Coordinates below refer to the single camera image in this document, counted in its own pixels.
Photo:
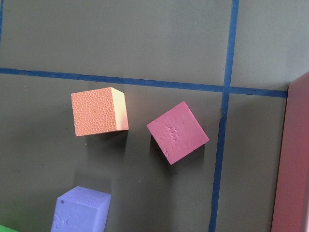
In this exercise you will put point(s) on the orange block right side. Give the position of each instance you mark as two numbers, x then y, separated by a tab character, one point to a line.
99	111

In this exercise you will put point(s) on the purple block right side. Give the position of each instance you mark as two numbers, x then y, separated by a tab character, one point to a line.
81	210

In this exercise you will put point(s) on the pink plastic tray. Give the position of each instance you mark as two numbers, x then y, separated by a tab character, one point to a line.
291	207

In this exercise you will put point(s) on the green foam block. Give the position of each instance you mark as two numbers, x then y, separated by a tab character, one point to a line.
6	229

